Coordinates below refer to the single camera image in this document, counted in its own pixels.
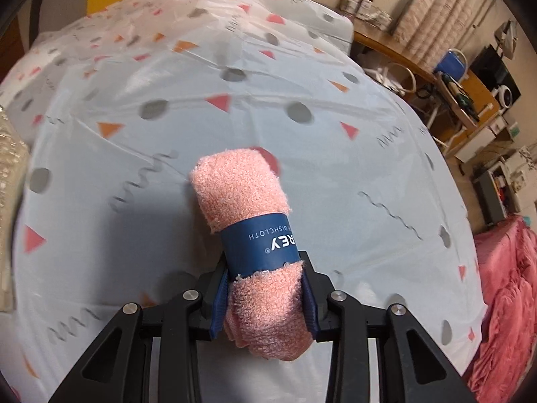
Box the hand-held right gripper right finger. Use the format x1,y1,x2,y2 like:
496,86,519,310
299,252,466,403

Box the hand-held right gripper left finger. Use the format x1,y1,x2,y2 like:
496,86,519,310
48,260,231,403

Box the pink towel blue band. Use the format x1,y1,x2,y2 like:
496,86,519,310
188,148,306,362

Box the pink ruffled blanket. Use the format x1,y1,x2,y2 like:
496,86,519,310
466,214,537,395

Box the grey low shelf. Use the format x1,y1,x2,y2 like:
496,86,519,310
474,162,521,225

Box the white cabinet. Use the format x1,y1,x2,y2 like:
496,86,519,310
455,109,521,164

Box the white small appliance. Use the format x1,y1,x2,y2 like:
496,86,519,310
505,147,537,194

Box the ornate gold tissue box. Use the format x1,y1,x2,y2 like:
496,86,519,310
0,109,31,312

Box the black tool bag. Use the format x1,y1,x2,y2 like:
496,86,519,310
440,72,479,120

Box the leaning wooden board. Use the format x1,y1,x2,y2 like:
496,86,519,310
457,69,501,126

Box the wooden table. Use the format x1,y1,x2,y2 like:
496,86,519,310
352,29,437,87

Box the blue metal chair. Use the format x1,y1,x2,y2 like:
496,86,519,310
434,48,468,76

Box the white round fan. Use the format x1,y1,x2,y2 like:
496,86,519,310
495,85,515,107

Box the white jars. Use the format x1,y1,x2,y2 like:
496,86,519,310
357,0,393,30

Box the black monitor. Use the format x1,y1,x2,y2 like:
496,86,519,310
470,44,521,97

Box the beige pink print curtain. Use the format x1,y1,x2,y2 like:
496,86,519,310
392,0,493,59

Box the hanging grey bag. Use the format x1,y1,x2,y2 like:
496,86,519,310
495,21,520,57

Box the white handled bag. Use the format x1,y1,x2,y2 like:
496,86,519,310
365,62,418,95

